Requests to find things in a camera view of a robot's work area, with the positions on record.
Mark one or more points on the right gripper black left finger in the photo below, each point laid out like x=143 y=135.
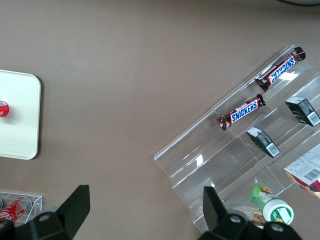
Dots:
x=75 y=212

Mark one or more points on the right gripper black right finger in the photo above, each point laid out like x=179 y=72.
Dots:
x=212 y=212

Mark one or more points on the deep wicker basket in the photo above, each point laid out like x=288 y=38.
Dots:
x=256 y=218

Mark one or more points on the beige plastic tray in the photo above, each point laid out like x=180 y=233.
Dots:
x=22 y=130

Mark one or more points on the red can on tray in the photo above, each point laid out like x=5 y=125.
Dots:
x=3 y=108

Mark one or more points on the clear acrylic bottle rack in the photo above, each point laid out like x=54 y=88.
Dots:
x=37 y=207

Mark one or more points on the clear acrylic stepped display stand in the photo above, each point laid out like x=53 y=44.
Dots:
x=212 y=160

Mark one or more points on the red soda can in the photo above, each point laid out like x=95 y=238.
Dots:
x=15 y=210

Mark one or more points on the green lidded snack can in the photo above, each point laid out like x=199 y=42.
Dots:
x=272 y=207

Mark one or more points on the small black carton box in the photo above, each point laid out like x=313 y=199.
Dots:
x=263 y=141
x=302 y=111

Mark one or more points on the red white printed carton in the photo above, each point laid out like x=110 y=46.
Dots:
x=306 y=172

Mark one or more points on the Snickers chocolate bar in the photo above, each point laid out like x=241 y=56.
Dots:
x=241 y=112
x=280 y=70

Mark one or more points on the brown table cover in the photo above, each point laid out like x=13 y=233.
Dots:
x=100 y=75

